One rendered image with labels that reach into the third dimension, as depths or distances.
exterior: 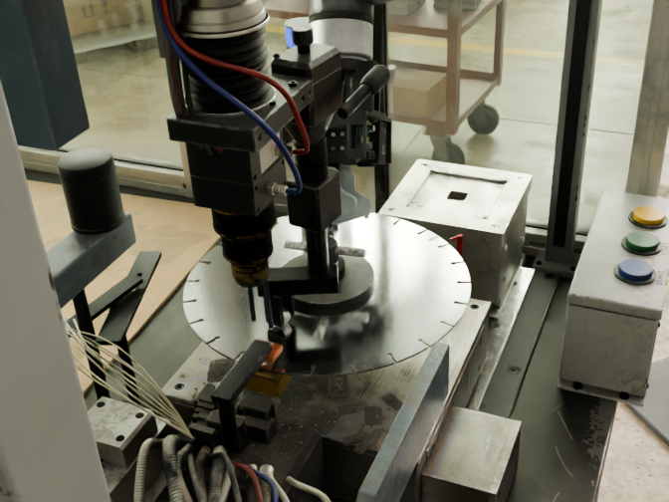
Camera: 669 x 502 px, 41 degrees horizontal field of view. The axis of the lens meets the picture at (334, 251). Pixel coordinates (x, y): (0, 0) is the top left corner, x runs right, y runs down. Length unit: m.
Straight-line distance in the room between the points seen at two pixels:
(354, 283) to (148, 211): 0.70
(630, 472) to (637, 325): 1.08
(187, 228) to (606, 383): 0.76
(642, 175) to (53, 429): 1.17
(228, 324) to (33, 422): 0.74
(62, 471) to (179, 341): 1.04
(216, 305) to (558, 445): 0.44
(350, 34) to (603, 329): 0.47
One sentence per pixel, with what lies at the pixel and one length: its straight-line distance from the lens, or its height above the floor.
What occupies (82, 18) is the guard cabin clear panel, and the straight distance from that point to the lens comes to 1.66.
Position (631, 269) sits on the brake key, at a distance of 1.15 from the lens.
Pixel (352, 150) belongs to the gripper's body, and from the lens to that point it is 0.99.
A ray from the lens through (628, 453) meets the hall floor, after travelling 2.21.
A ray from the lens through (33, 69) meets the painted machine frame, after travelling 0.74.
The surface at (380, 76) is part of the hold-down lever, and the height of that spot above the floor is 1.22.
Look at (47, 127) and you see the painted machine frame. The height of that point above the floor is 1.24.
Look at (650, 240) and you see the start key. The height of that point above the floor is 0.91.
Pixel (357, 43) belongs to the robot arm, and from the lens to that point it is 1.02.
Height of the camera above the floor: 1.52
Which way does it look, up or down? 32 degrees down
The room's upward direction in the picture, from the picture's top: 3 degrees counter-clockwise
